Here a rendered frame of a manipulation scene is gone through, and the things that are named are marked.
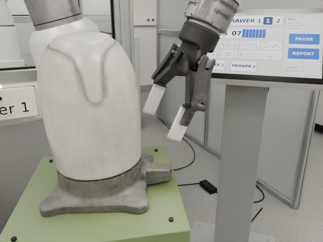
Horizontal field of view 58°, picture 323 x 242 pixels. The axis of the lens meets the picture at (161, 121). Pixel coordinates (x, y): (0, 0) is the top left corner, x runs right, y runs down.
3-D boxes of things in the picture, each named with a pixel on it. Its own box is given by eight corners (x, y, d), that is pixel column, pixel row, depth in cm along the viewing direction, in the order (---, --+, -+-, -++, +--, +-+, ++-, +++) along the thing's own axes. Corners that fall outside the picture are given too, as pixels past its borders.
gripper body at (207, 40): (178, 17, 58) (159, 60, 60) (199, 20, 50) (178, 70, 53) (206, 31, 61) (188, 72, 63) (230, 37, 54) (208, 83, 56)
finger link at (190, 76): (197, 62, 58) (202, 59, 57) (198, 113, 54) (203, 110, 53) (181, 55, 56) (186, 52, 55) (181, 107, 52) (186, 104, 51)
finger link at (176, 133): (193, 108, 55) (195, 109, 54) (178, 140, 56) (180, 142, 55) (181, 103, 53) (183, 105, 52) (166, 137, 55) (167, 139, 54)
